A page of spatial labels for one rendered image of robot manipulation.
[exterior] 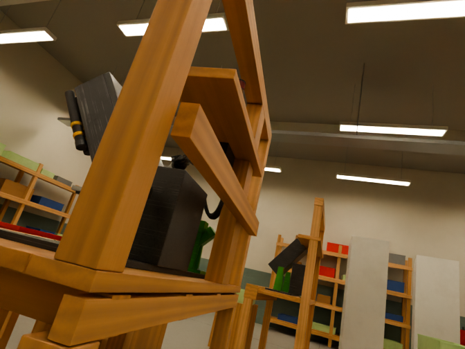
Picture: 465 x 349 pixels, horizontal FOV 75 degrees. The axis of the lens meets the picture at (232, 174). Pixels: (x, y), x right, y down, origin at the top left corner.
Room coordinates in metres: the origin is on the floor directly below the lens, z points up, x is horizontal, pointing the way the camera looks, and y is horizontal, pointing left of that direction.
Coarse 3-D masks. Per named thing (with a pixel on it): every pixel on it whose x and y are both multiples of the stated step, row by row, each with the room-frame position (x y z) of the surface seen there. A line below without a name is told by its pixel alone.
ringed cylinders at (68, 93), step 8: (72, 96) 1.18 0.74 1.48; (72, 104) 1.17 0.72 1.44; (72, 112) 1.16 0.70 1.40; (72, 120) 1.15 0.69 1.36; (80, 120) 1.17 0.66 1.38; (72, 128) 1.16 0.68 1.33; (80, 128) 1.15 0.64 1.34; (80, 136) 1.14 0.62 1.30; (80, 144) 1.13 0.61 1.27; (88, 152) 1.19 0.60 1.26
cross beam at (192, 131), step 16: (192, 112) 0.62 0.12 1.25; (176, 128) 0.63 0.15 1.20; (192, 128) 0.62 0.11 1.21; (208, 128) 0.71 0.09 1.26; (192, 144) 0.66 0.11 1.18; (208, 144) 0.74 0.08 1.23; (192, 160) 0.77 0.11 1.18; (208, 160) 0.77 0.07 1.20; (224, 160) 0.90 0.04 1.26; (208, 176) 0.87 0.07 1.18; (224, 176) 0.94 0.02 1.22; (224, 192) 1.01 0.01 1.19; (240, 192) 1.20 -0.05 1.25; (240, 208) 1.27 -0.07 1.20; (256, 224) 1.78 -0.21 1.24
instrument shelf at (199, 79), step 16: (192, 80) 0.88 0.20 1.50; (208, 80) 0.86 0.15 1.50; (224, 80) 0.84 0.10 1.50; (192, 96) 0.98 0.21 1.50; (208, 96) 0.95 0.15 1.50; (224, 96) 0.93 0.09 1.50; (240, 96) 0.93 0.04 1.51; (208, 112) 1.07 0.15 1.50; (224, 112) 1.04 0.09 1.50; (240, 112) 1.01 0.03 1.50; (224, 128) 1.17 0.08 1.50; (240, 128) 1.14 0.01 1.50; (240, 144) 1.29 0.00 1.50; (256, 160) 1.44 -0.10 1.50; (256, 176) 1.68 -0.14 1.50
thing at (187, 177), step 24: (168, 168) 1.06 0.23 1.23; (168, 192) 1.05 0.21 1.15; (192, 192) 1.15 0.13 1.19; (144, 216) 1.07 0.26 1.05; (168, 216) 1.04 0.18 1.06; (192, 216) 1.22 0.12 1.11; (144, 240) 1.06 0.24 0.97; (168, 240) 1.07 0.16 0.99; (192, 240) 1.29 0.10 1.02; (168, 264) 1.12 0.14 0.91
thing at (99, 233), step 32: (160, 0) 0.56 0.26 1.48; (192, 0) 0.55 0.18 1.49; (160, 32) 0.56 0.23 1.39; (192, 32) 0.59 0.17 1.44; (160, 64) 0.55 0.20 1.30; (128, 96) 0.56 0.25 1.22; (160, 96) 0.55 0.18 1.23; (128, 128) 0.55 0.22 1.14; (160, 128) 0.59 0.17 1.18; (256, 128) 1.47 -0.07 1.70; (96, 160) 0.56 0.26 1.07; (128, 160) 0.55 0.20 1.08; (96, 192) 0.56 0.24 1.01; (128, 192) 0.56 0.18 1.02; (256, 192) 1.90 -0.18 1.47; (96, 224) 0.55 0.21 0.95; (128, 224) 0.59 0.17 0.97; (224, 224) 1.49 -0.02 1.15; (64, 256) 0.56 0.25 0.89; (96, 256) 0.55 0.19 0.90; (224, 256) 1.48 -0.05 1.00
